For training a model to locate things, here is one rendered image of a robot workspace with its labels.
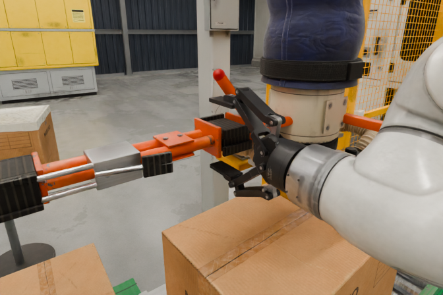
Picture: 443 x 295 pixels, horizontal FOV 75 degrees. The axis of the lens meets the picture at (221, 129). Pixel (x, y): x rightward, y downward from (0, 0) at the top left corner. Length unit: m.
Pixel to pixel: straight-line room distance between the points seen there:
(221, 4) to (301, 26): 1.05
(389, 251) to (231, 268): 0.45
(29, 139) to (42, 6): 6.08
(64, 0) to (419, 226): 7.68
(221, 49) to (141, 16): 9.93
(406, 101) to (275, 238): 0.54
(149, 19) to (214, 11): 10.10
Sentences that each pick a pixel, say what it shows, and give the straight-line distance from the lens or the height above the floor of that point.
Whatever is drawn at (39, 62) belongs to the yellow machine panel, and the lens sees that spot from 7.71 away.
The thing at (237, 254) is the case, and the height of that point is 0.95.
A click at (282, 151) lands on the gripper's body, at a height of 1.30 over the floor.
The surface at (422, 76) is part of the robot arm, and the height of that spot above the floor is 1.41.
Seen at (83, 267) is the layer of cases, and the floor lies 0.54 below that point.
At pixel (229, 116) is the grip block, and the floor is 1.29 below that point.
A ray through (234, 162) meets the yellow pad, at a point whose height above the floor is 1.15.
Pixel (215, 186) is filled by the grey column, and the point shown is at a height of 0.51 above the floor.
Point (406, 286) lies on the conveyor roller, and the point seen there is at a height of 0.55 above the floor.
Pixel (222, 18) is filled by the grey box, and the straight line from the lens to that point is 1.63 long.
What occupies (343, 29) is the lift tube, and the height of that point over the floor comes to 1.46.
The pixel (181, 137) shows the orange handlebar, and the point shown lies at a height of 1.28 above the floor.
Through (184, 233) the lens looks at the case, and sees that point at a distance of 0.82.
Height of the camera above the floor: 1.45
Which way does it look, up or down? 18 degrees down
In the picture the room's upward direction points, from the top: straight up
